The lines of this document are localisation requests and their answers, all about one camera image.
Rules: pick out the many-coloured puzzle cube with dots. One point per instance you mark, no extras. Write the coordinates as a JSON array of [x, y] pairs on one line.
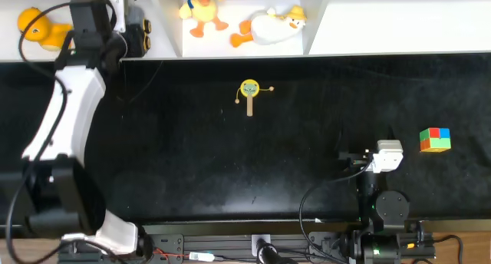
[[435, 141]]

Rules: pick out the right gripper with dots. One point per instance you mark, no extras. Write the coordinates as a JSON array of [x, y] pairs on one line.
[[356, 159]]

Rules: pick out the yellow rubber duck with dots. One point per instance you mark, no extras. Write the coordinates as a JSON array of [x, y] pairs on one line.
[[36, 28]]

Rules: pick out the yellow rattle drum toy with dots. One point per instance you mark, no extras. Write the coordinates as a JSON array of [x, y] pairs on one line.
[[250, 89]]

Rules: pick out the grey and yellow toy truck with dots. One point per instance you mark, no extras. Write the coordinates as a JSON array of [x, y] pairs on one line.
[[139, 37]]

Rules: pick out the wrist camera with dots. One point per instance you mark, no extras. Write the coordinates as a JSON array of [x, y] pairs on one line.
[[388, 156], [119, 10]]

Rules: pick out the white plush goose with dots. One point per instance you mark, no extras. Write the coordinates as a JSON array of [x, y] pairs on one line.
[[272, 28]]

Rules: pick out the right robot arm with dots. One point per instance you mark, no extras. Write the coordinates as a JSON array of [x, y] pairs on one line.
[[391, 208]]

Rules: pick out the yellow plush duck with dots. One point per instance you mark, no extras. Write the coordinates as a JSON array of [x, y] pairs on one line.
[[203, 10]]

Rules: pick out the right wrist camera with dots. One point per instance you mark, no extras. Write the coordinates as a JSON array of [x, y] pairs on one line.
[[388, 156]]

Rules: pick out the white shelf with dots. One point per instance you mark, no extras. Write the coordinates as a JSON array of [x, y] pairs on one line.
[[383, 33]]

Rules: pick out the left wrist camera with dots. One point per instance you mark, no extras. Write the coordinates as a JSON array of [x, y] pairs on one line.
[[119, 10]]

